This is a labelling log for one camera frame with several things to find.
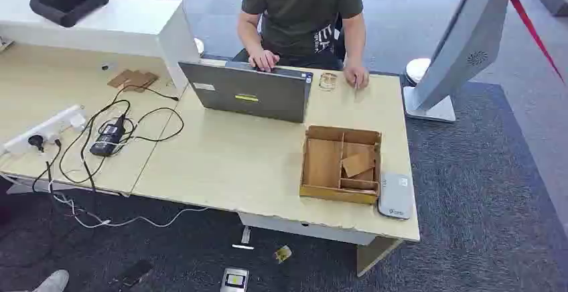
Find black plug cable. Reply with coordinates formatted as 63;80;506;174
31;139;63;194

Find black power adapter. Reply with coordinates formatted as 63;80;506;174
89;115;128;158

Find black adapter cable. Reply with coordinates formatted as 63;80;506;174
58;84;185;186

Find person's right hand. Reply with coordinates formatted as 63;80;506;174
248;48;281;73

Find pale wooden desk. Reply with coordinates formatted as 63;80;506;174
0;42;190;198
131;59;421;278

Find person's left hand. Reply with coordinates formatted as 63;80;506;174
342;64;370;90

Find flat brown wooden pieces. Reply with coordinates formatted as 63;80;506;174
107;68;159;93

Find wooden box with compartments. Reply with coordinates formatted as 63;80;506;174
299;125;382;206

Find white power strip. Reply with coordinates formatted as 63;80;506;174
2;104;88;156

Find grey shoe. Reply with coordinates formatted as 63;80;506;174
31;269;70;292

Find white kiosk stand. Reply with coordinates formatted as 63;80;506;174
403;0;568;124

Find red strap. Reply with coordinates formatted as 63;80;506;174
508;0;567;85

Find brown wooden card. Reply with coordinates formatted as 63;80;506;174
340;151;376;179

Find white round chair base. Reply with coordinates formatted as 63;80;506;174
405;58;432;86

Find white desk partition shelf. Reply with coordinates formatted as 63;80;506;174
0;0;202;91

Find person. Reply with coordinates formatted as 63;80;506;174
232;0;370;90

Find grey laptop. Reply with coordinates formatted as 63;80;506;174
178;60;314;124

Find white cable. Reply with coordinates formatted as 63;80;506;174
52;192;210;230

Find grey card reader device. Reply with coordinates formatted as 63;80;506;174
377;172;415;221

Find black plug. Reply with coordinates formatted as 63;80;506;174
27;134;46;153

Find yellow crumpled wrapper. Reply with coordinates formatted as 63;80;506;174
273;245;293;265

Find person's hand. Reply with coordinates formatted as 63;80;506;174
342;64;370;90
248;48;281;73

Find card with dark print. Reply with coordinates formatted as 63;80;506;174
220;267;250;292

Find clear tape roll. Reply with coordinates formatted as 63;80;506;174
317;72;340;92

